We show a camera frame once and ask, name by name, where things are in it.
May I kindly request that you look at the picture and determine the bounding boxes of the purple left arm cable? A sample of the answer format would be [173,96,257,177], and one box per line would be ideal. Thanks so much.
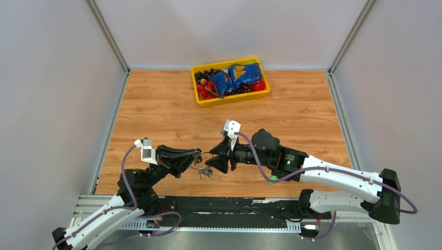
[52,145,182,250]

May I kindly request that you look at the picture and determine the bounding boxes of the large metal keyring with keys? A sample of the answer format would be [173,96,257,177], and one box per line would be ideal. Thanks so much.
[189,147,213,179]

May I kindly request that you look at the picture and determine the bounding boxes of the dark grape bunch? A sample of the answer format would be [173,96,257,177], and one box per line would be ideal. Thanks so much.
[194,68,221,82]

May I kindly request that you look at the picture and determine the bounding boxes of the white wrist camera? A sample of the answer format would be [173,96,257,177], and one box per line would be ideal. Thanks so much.
[220,119,241,151]
[134,138,158,165]

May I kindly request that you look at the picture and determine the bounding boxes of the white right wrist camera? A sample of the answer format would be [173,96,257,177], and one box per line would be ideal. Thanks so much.
[220,119,241,151]

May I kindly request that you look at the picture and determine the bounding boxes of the red strawberries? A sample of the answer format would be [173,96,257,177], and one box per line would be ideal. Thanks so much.
[197,78,218,100]

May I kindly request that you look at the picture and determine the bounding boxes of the green tagged key bunch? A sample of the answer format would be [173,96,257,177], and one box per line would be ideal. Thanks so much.
[267,176,278,184]

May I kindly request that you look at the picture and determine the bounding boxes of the yellow plastic bin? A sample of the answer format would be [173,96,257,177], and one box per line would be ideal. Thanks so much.
[191,57,271,107]

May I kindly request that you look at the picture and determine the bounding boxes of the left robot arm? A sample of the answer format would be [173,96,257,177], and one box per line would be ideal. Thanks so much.
[52,139,203,249]

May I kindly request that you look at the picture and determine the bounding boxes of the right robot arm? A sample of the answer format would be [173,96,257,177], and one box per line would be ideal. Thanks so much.
[205,129,401,224]

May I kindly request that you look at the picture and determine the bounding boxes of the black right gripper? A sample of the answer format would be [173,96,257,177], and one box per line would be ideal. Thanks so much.
[205,137,273,174]

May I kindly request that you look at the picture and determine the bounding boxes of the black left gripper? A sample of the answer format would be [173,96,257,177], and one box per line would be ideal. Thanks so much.
[143,144,201,189]

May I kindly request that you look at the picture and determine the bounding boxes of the red tomato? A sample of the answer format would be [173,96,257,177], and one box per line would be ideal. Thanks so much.
[251,79,266,92]

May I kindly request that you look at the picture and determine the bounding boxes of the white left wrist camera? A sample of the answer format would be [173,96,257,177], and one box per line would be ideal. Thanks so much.
[134,138,158,165]

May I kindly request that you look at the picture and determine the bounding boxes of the blue snack bag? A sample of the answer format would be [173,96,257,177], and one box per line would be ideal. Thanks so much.
[209,62,264,97]

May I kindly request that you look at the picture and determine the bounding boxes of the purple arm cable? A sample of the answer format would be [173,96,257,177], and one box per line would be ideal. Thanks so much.
[234,132,419,242]
[52,145,182,250]

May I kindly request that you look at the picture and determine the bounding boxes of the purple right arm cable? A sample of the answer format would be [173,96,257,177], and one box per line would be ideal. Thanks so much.
[234,132,419,242]

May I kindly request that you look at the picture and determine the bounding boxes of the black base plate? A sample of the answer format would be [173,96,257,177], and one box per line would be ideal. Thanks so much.
[145,196,332,229]

